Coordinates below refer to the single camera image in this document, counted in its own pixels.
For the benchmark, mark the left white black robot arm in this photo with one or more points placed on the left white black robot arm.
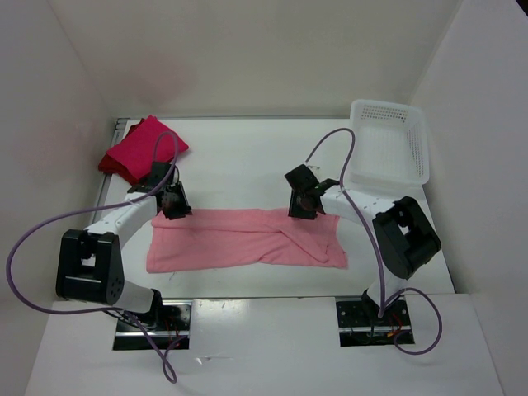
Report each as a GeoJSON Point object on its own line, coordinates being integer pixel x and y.
{"type": "Point", "coordinates": [91, 267]}

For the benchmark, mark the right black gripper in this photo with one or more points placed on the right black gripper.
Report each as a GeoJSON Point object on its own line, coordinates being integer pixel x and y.
{"type": "Point", "coordinates": [294, 211]}

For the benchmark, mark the white plastic basket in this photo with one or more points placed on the white plastic basket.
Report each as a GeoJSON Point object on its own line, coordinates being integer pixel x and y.
{"type": "Point", "coordinates": [391, 144]}

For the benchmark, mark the dark red t shirt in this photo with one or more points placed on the dark red t shirt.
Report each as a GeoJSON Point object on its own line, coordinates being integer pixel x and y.
{"type": "Point", "coordinates": [129, 158]}

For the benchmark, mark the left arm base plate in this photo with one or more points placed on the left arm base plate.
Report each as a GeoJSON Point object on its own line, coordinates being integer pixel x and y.
{"type": "Point", "coordinates": [173, 327]}

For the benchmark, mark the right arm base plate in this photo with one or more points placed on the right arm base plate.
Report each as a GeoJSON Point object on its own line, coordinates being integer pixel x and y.
{"type": "Point", "coordinates": [357, 329]}

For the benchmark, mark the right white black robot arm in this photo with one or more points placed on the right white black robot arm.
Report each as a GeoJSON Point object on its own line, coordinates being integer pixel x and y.
{"type": "Point", "coordinates": [402, 236]}

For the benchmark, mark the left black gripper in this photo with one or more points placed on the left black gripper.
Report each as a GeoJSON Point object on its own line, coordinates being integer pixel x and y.
{"type": "Point", "coordinates": [183, 209]}

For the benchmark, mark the light pink t shirt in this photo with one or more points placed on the light pink t shirt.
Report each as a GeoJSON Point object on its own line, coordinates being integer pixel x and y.
{"type": "Point", "coordinates": [212, 239]}

